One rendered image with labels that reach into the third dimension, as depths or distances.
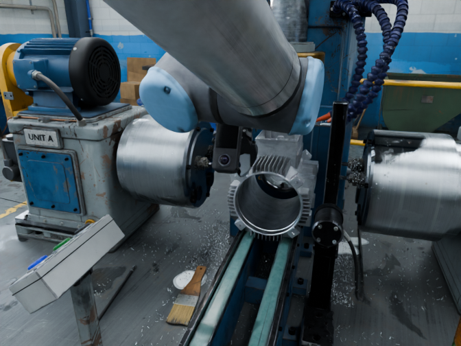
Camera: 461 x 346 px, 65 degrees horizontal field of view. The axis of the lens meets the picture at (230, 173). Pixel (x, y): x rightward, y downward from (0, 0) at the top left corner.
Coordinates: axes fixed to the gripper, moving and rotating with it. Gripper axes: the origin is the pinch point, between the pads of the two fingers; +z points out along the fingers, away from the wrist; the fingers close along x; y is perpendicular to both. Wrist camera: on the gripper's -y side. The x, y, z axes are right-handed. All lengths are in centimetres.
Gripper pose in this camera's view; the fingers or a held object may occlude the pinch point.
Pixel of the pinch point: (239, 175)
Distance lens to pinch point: 79.5
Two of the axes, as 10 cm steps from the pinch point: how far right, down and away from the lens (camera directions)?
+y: 2.4, -7.7, 6.0
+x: -9.6, -1.0, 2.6
